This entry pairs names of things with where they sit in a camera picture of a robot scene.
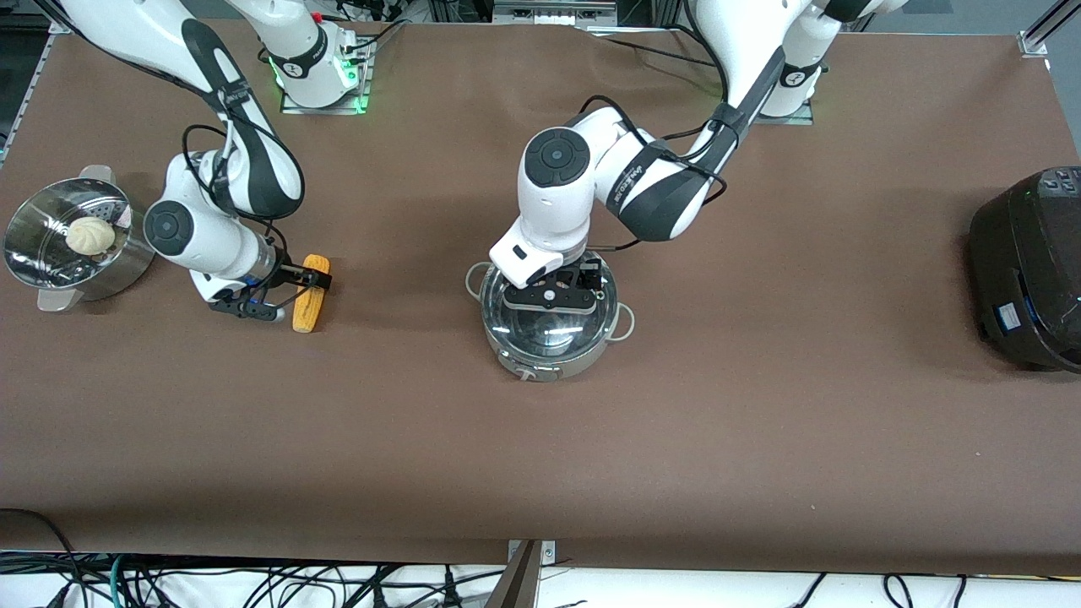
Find steel pot with loop handles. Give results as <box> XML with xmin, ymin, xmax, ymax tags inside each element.
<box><xmin>466</xmin><ymin>253</ymin><xmax>636</xmax><ymax>383</ymax></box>

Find white steamed bun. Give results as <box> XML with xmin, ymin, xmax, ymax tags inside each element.
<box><xmin>66</xmin><ymin>217</ymin><xmax>117</xmax><ymax>257</ymax></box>

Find yellow corn cob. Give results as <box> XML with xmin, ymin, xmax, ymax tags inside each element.
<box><xmin>292</xmin><ymin>254</ymin><xmax>331</xmax><ymax>334</ymax></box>

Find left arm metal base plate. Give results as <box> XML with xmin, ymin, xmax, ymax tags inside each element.
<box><xmin>754</xmin><ymin>100</ymin><xmax>817</xmax><ymax>126</ymax></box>

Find glass pot lid with knob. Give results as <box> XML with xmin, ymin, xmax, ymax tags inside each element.
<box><xmin>481</xmin><ymin>253</ymin><xmax>618</xmax><ymax>361</ymax></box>

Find black rice cooker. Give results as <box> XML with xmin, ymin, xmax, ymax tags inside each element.
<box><xmin>968</xmin><ymin>166</ymin><xmax>1081</xmax><ymax>375</ymax></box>

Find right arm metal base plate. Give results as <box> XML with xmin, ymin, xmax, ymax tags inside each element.
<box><xmin>280</xmin><ymin>35</ymin><xmax>375</xmax><ymax>116</ymax></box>

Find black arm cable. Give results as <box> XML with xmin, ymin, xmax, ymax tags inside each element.
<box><xmin>578</xmin><ymin>0</ymin><xmax>746</xmax><ymax>254</ymax></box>
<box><xmin>181</xmin><ymin>80</ymin><xmax>332</xmax><ymax>315</ymax></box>

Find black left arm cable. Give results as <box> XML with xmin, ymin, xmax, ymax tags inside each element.
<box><xmin>578</xmin><ymin>0</ymin><xmax>746</xmax><ymax>254</ymax></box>

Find steel steamer pot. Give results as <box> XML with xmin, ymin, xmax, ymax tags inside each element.
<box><xmin>3</xmin><ymin>165</ymin><xmax>160</xmax><ymax>313</ymax></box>

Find green cable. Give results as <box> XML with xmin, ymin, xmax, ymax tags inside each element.
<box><xmin>103</xmin><ymin>556</ymin><xmax>129</xmax><ymax>608</ymax></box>

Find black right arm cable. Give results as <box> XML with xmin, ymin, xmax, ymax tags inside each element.
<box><xmin>181</xmin><ymin>80</ymin><xmax>332</xmax><ymax>315</ymax></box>

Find metal table edge bracket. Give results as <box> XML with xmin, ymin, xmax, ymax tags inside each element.
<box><xmin>485</xmin><ymin>539</ymin><xmax>558</xmax><ymax>608</ymax></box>

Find aluminium frame corner profile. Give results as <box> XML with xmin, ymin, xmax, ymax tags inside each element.
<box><xmin>1018</xmin><ymin>0</ymin><xmax>1081</xmax><ymax>58</ymax></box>

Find black cable across table edge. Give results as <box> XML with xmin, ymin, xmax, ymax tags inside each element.
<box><xmin>591</xmin><ymin>24</ymin><xmax>719</xmax><ymax>77</ymax></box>

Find black looped floor cable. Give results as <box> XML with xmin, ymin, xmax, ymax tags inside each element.
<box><xmin>0</xmin><ymin>507</ymin><xmax>85</xmax><ymax>608</ymax></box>

